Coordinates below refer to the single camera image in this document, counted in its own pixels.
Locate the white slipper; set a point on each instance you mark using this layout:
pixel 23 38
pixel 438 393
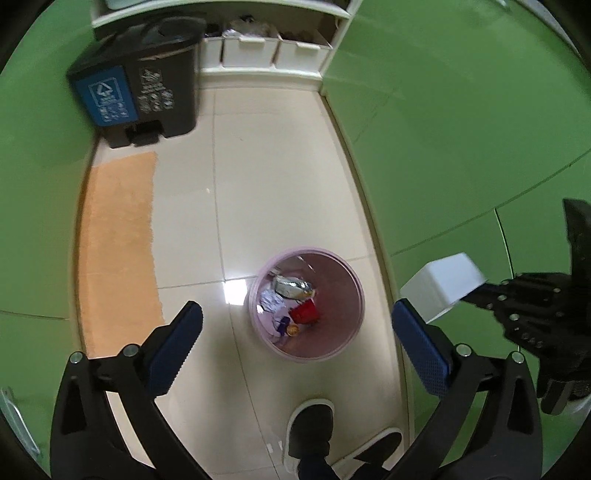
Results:
pixel 381 445

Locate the white shelf unit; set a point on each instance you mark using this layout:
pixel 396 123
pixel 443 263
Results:
pixel 258 78

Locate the orange floor mat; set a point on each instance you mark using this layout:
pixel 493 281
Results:
pixel 115 254

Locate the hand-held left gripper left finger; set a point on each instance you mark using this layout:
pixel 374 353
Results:
pixel 178 348

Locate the white paper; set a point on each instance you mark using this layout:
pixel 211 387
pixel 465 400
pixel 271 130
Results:
pixel 270 302

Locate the person's dark trouser leg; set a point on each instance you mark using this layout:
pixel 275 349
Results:
pixel 316 468

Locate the red plastic cup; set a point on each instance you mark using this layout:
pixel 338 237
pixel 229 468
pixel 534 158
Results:
pixel 304 313

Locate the black shoes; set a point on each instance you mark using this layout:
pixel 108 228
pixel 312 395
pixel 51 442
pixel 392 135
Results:
pixel 311 429

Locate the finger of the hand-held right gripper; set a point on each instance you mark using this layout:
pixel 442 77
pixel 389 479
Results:
pixel 491 294

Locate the black pedal trash bin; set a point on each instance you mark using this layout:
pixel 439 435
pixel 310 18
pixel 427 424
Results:
pixel 161 69

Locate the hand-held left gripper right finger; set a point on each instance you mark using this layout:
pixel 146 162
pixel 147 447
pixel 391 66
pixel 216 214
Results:
pixel 420 350

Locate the white storage bin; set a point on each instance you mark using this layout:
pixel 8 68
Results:
pixel 213 53
pixel 249 50
pixel 300 55

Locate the white plastic tray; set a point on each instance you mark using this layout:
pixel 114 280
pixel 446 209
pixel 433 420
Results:
pixel 443 281

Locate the purple and white wrapper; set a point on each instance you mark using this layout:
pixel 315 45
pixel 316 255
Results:
pixel 281 324

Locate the green cabinet front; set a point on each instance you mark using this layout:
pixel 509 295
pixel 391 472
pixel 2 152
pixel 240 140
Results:
pixel 438 138
pixel 37 184

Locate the pink trash bin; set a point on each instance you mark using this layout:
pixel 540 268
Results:
pixel 341 295

